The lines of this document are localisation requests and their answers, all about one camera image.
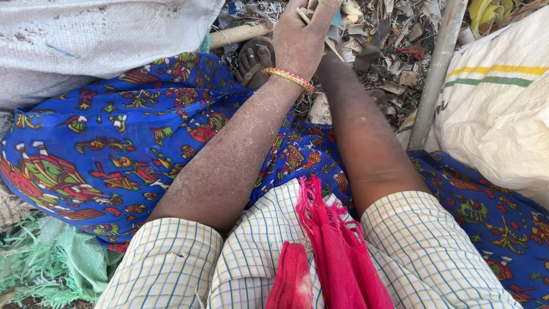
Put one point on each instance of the person's left hand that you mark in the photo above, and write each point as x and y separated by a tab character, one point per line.
298	43

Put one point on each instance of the tan scrap strip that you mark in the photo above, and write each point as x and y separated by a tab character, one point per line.
333	46

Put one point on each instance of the pink and yellow bangle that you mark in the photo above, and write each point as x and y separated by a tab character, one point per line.
291	77

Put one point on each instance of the brown sandal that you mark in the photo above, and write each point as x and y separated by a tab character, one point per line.
257	45

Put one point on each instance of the person's foot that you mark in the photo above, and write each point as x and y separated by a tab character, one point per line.
254	62

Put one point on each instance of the pale wooden stick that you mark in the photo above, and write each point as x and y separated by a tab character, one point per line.
240	33

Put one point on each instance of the heap of scrap debris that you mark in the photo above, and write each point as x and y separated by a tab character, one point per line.
386	55

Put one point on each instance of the grey metal pole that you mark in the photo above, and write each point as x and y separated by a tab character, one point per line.
435	73

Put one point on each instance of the yellow plastic scrap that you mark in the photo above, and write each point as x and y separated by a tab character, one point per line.
487	13

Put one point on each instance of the blue patterned sari cloth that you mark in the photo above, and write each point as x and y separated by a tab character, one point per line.
128	137

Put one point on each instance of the white sack with coloured stripes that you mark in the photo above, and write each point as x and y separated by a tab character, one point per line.
497	111

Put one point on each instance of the plain white woven sack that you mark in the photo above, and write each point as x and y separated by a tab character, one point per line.
85	38

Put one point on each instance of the red fringed scarf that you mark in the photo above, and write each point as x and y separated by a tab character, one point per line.
339	253

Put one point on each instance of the checked cream shirt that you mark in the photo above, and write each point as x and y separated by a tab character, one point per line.
420	257

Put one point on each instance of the beige jute sack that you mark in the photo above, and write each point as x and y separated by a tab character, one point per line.
10	206

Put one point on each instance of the green shredded net sack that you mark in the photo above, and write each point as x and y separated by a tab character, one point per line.
47	261

